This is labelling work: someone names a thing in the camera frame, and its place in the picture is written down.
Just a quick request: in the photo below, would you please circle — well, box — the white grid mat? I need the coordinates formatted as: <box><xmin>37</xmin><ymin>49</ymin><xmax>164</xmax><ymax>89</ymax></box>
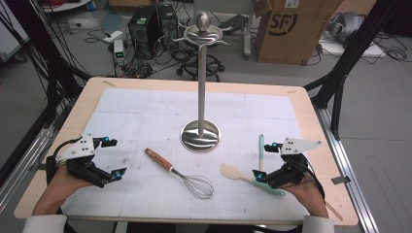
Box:
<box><xmin>60</xmin><ymin>87</ymin><xmax>311</xmax><ymax>218</ymax></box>

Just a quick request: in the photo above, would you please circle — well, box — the grey tape piece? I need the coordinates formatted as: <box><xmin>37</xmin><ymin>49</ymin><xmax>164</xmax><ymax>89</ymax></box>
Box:
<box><xmin>330</xmin><ymin>175</ymin><xmax>352</xmax><ymax>185</ymax></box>

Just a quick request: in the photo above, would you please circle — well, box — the black office chair base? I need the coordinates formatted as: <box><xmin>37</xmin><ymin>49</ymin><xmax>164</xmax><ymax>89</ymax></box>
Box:
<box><xmin>170</xmin><ymin>48</ymin><xmax>226</xmax><ymax>83</ymax></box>

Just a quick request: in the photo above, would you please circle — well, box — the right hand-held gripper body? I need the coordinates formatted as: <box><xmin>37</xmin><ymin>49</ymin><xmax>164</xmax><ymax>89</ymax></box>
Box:
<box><xmin>266</xmin><ymin>137</ymin><xmax>323</xmax><ymax>190</ymax></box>

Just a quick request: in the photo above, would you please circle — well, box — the white power strip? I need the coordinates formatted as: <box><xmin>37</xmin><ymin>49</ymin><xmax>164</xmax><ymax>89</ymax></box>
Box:
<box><xmin>102</xmin><ymin>29</ymin><xmax>124</xmax><ymax>44</ymax></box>

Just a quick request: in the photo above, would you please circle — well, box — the small device green display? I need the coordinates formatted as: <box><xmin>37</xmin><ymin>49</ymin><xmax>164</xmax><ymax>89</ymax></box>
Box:
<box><xmin>113</xmin><ymin>39</ymin><xmax>126</xmax><ymax>64</ymax></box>

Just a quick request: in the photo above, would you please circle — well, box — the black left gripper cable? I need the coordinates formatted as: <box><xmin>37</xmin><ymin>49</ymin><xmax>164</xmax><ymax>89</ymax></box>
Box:
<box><xmin>51</xmin><ymin>137</ymin><xmax>83</xmax><ymax>163</ymax></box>

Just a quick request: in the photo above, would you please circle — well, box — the large printed cardboard box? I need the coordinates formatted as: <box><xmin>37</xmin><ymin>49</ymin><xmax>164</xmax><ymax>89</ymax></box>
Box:
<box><xmin>254</xmin><ymin>0</ymin><xmax>344</xmax><ymax>66</ymax></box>

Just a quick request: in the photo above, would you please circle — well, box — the aluminium rail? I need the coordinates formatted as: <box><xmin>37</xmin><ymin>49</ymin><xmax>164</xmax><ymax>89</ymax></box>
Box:
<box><xmin>0</xmin><ymin>105</ymin><xmax>64</xmax><ymax>213</ymax></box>
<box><xmin>312</xmin><ymin>105</ymin><xmax>380</xmax><ymax>233</ymax></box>

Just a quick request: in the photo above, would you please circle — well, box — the slim black computer tower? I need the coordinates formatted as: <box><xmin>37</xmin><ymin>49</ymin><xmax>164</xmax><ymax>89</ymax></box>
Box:
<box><xmin>157</xmin><ymin>3</ymin><xmax>180</xmax><ymax>51</ymax></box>

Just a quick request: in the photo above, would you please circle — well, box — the cream spatula green handle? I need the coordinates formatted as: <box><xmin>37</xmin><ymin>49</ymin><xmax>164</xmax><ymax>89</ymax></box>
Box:
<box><xmin>220</xmin><ymin>162</ymin><xmax>287</xmax><ymax>198</ymax></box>

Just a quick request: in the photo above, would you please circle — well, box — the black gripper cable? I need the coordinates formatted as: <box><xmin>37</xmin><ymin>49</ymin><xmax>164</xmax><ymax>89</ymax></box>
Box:
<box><xmin>51</xmin><ymin>137</ymin><xmax>83</xmax><ymax>163</ymax></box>
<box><xmin>302</xmin><ymin>159</ymin><xmax>326</xmax><ymax>202</ymax></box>

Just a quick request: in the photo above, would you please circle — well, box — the metal utensil stand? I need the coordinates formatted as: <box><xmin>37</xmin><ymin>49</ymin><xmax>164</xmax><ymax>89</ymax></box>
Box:
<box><xmin>172</xmin><ymin>11</ymin><xmax>229</xmax><ymax>154</ymax></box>

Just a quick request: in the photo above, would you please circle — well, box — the cream brush green handle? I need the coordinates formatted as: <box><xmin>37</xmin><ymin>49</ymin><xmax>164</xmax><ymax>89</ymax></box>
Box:
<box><xmin>257</xmin><ymin>134</ymin><xmax>266</xmax><ymax>172</ymax></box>

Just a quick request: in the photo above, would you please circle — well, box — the large black computer tower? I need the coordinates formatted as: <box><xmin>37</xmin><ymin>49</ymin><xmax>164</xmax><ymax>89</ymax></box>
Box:
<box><xmin>127</xmin><ymin>5</ymin><xmax>161</xmax><ymax>60</ymax></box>

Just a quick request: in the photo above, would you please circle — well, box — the wooden handled metal whisk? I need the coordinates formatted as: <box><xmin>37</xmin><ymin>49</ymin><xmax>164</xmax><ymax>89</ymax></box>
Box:
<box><xmin>144</xmin><ymin>147</ymin><xmax>216</xmax><ymax>200</ymax></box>

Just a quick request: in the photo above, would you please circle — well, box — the white stand leg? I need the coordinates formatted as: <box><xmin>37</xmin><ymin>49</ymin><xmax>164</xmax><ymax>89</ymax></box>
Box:
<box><xmin>242</xmin><ymin>0</ymin><xmax>256</xmax><ymax>60</ymax></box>

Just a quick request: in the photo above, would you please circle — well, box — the black floor cable bundle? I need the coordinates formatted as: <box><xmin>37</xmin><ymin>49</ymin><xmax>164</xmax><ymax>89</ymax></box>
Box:
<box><xmin>372</xmin><ymin>34</ymin><xmax>410</xmax><ymax>63</ymax></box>

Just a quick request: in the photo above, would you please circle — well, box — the person's right hand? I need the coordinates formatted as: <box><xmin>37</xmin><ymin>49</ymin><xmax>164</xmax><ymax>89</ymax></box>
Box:
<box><xmin>285</xmin><ymin>180</ymin><xmax>328</xmax><ymax>216</ymax></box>

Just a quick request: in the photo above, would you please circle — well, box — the white flat board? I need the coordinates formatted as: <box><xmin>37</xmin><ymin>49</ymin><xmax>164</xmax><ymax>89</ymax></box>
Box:
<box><xmin>319</xmin><ymin>34</ymin><xmax>387</xmax><ymax>60</ymax></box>

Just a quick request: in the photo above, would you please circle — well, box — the black frame stand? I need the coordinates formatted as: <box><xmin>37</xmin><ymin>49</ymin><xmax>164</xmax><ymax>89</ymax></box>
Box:
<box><xmin>0</xmin><ymin>0</ymin><xmax>93</xmax><ymax>127</ymax></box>
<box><xmin>303</xmin><ymin>0</ymin><xmax>412</xmax><ymax>141</ymax></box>

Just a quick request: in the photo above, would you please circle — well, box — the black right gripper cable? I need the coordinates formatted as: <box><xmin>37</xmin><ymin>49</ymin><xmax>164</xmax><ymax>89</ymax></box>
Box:
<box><xmin>302</xmin><ymin>159</ymin><xmax>326</xmax><ymax>202</ymax></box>

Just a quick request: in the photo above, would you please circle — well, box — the person's left hand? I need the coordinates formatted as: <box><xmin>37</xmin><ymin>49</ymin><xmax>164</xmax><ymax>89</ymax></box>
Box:
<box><xmin>48</xmin><ymin>164</ymin><xmax>94</xmax><ymax>204</ymax></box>

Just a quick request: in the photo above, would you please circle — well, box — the silver grey bag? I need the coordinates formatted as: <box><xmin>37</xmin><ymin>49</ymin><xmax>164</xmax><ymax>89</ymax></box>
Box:
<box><xmin>325</xmin><ymin>11</ymin><xmax>367</xmax><ymax>46</ymax></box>

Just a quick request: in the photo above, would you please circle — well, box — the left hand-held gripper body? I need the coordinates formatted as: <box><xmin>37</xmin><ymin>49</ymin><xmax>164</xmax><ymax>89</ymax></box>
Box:
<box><xmin>56</xmin><ymin>133</ymin><xmax>113</xmax><ymax>189</ymax></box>

